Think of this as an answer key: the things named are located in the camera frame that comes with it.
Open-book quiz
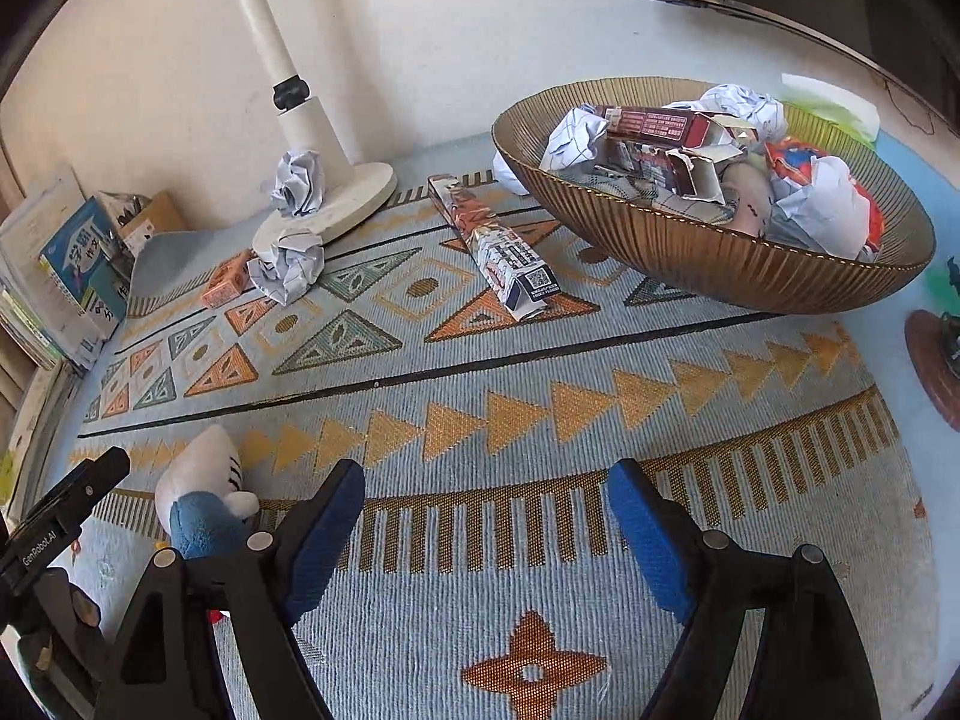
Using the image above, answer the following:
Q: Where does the hello kitty plush toy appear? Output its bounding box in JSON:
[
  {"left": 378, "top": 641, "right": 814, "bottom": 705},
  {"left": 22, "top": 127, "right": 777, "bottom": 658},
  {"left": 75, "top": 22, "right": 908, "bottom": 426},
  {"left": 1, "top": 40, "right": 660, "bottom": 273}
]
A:
[{"left": 155, "top": 424, "right": 260, "bottom": 561}]

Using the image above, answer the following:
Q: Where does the paper ball large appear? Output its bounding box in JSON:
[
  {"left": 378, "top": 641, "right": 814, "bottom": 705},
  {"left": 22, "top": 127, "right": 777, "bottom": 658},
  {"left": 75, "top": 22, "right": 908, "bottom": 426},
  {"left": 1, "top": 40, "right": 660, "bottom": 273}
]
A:
[{"left": 765, "top": 156, "right": 871, "bottom": 260}]

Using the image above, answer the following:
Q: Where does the dark red long box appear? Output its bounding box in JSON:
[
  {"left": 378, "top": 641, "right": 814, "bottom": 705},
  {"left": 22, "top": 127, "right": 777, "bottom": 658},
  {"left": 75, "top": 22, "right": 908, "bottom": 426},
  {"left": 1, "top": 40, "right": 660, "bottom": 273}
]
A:
[{"left": 596, "top": 106, "right": 736, "bottom": 148}]

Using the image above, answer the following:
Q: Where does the brown round coaster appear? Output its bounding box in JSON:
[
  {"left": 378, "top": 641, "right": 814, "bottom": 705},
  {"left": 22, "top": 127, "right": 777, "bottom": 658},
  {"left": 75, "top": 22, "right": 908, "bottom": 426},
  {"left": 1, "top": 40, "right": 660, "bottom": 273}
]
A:
[{"left": 905, "top": 310, "right": 958, "bottom": 431}]

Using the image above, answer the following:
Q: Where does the patterned blue woven mat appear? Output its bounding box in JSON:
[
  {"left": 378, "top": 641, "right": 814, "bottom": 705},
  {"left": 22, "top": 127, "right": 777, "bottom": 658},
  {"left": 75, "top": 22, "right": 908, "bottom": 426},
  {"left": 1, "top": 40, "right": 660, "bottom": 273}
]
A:
[{"left": 65, "top": 177, "right": 939, "bottom": 718}]

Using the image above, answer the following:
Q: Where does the tricolor dango plush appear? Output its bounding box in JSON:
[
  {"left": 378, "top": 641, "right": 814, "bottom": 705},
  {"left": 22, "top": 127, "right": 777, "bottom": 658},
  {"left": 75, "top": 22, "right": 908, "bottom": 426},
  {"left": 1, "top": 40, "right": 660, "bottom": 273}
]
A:
[{"left": 721, "top": 163, "right": 775, "bottom": 238}]

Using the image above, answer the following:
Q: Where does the red printed plush pillow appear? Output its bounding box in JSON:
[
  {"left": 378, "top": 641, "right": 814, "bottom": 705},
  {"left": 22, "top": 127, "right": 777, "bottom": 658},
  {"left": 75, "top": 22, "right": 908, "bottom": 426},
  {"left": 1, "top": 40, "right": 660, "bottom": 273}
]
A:
[{"left": 765, "top": 137, "right": 885, "bottom": 263}]

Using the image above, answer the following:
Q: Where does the crumpled paper by bowl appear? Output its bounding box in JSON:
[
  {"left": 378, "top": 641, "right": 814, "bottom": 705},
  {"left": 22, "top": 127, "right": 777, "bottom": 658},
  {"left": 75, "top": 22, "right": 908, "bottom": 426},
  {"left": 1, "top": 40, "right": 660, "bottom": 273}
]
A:
[{"left": 491, "top": 151, "right": 529, "bottom": 197}]

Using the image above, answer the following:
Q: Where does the white desk lamp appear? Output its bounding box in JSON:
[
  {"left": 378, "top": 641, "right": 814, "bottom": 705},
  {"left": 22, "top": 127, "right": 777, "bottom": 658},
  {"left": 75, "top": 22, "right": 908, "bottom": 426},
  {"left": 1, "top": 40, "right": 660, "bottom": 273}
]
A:
[{"left": 239, "top": 0, "right": 397, "bottom": 255}]

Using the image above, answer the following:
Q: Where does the crumpled paper on lamp base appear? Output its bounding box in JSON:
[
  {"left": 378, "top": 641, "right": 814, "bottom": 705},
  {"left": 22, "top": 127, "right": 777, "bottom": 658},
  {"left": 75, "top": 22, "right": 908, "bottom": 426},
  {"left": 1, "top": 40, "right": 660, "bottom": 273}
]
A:
[{"left": 270, "top": 149, "right": 325, "bottom": 218}]

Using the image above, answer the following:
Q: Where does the printed long carton box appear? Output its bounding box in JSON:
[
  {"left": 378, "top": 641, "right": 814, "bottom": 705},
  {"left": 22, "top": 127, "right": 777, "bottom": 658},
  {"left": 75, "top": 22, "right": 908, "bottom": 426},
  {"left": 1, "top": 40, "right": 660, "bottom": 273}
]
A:
[{"left": 428, "top": 174, "right": 560, "bottom": 322}]

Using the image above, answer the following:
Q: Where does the flat lying books stack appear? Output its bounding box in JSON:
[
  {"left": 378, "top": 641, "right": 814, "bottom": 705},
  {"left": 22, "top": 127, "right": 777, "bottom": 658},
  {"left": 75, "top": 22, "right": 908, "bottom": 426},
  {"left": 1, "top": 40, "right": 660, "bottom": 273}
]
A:
[{"left": 2, "top": 362, "right": 82, "bottom": 527}]

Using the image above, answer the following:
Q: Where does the brown ribbed glass bowl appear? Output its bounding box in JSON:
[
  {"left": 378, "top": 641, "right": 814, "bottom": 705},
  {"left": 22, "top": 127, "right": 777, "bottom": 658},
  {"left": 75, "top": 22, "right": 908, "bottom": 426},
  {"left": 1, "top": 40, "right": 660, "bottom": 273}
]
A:
[{"left": 491, "top": 76, "right": 935, "bottom": 314}]

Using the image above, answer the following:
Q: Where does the crumpled paper centre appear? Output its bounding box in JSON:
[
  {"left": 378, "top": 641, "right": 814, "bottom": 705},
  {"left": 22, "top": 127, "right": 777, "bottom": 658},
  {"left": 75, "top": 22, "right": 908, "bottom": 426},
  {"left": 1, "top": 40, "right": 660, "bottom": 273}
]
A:
[{"left": 245, "top": 229, "right": 325, "bottom": 305}]

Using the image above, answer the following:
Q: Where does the standing books stack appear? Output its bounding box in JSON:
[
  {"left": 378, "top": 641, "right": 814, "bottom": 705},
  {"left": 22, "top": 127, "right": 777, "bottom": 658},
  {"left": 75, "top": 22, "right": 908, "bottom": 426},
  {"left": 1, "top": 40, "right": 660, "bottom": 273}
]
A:
[{"left": 2, "top": 166, "right": 128, "bottom": 371}]

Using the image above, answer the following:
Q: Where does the small orange box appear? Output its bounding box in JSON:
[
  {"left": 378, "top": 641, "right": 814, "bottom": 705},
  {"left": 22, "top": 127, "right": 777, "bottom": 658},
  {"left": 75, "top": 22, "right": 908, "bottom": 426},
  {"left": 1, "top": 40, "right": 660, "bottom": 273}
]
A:
[{"left": 200, "top": 249, "right": 254, "bottom": 309}]

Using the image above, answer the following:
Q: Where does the crumpled paper near kitty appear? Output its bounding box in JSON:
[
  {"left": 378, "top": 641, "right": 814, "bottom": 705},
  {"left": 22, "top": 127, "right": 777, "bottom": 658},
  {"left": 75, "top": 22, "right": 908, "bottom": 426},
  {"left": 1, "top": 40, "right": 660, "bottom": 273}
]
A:
[{"left": 540, "top": 106, "right": 608, "bottom": 172}]

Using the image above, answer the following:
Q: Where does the brown cardboard organizer box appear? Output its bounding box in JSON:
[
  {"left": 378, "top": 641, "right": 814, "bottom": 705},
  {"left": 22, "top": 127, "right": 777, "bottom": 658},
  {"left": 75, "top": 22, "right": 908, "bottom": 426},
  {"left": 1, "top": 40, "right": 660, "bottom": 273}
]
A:
[{"left": 121, "top": 192, "right": 187, "bottom": 257}]

